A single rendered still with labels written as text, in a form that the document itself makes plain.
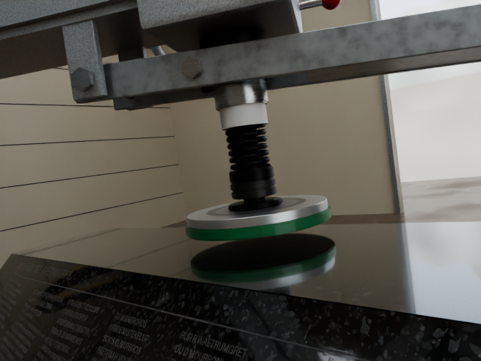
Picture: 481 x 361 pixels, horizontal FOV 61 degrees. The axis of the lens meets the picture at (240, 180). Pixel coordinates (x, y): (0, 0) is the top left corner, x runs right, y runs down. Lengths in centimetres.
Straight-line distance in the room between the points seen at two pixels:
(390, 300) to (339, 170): 534
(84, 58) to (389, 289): 49
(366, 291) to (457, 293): 7
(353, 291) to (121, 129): 634
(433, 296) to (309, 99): 551
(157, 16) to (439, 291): 44
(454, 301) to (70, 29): 56
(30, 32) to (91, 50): 10
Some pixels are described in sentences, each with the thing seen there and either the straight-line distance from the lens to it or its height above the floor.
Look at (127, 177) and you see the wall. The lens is 656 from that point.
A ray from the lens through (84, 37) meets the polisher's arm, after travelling 64.
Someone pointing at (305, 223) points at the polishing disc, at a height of 85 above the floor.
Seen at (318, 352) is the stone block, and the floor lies 79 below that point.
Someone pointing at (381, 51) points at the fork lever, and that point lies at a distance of 56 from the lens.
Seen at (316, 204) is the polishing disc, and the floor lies 87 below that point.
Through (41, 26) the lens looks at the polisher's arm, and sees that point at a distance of 68.
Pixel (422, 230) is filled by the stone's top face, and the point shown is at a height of 82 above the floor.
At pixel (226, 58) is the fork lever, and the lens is 58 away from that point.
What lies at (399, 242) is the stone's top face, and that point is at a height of 82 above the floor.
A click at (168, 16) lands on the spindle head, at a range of 56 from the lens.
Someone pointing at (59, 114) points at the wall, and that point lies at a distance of 610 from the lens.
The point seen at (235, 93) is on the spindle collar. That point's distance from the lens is 59.
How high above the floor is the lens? 95
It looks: 3 degrees down
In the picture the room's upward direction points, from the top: 8 degrees counter-clockwise
